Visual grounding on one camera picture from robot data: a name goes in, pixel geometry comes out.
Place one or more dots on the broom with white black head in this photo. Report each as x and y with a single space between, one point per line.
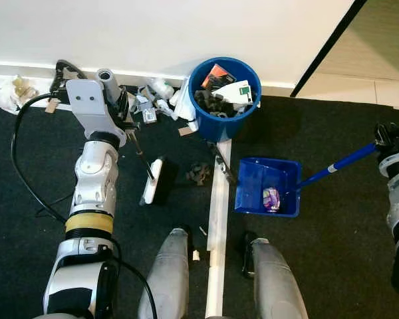
158 183

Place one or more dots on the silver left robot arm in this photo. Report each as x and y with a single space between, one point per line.
93 179

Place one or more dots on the white floor strip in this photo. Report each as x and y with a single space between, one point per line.
217 226

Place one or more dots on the white crumpled trash pile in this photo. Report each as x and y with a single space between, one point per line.
161 96

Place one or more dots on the small brown paper scrap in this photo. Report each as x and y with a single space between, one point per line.
185 131

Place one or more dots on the black crumpled trash in bucket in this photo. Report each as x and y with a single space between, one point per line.
209 105

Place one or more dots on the orange black packet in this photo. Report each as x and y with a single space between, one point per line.
216 74

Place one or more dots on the small black crumpled scrap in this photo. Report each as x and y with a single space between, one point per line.
199 174

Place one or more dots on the blue plastic bucket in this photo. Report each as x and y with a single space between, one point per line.
221 127

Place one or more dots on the black clip tool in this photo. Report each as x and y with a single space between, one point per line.
224 166

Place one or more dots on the white box with green mark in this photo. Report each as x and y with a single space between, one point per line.
236 92

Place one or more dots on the crumpled beige paper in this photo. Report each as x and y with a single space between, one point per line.
10 93

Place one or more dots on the black carpet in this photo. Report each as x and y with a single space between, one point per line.
346 252

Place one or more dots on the purple crumpled wrapper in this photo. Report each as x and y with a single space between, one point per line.
271 199

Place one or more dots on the grey left robot leg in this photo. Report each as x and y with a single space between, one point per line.
166 279

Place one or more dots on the grey robot leg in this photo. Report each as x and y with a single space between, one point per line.
276 286
166 279

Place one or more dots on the grey right robot leg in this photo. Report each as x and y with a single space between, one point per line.
276 286

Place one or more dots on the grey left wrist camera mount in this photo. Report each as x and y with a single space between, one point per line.
88 106

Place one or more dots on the black door frame edge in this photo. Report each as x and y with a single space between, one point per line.
326 50

